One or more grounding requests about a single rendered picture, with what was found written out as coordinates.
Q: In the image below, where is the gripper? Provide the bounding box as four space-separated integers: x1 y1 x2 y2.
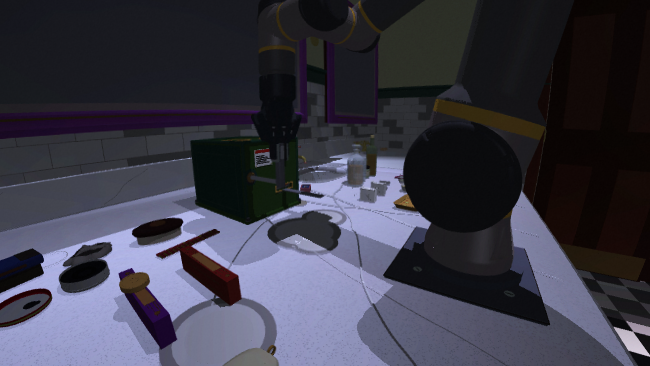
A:
252 74 302 192

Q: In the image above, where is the green vending machine body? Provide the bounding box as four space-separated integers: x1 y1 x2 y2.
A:
190 136 302 226

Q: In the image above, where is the red razor rest block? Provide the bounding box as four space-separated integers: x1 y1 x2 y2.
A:
179 245 243 306

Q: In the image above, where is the tan round token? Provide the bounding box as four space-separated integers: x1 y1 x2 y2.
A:
119 271 152 295

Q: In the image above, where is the purple razor rest block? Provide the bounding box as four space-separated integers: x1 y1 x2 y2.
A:
118 268 178 351

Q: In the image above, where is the grey round tin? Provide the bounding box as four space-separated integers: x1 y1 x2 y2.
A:
58 258 111 294

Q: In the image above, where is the purple framed mirror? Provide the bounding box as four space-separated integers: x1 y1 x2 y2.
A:
297 39 309 123
324 39 380 126

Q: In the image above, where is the round sink basin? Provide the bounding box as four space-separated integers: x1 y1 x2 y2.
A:
298 165 348 185
168 297 278 366
267 209 350 254

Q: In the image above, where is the clear glass bottle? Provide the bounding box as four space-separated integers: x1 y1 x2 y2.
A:
346 144 368 187

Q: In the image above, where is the brown bottle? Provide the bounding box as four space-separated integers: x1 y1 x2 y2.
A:
365 134 379 178

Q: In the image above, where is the red brown ruler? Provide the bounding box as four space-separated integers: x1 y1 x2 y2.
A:
155 228 222 260

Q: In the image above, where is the orange flat tray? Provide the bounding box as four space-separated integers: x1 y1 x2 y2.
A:
393 193 419 212

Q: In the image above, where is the grey crumpled cloth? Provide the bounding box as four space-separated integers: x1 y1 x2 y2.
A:
62 241 113 268

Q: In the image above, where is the blue and black box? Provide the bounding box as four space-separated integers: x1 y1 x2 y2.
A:
0 248 45 294

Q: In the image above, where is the red oval dish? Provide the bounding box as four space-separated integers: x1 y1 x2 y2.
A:
0 288 54 329

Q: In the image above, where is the brown wooden door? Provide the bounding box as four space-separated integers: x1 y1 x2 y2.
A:
522 0 650 284

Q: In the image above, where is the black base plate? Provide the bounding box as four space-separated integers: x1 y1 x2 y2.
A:
383 226 551 327

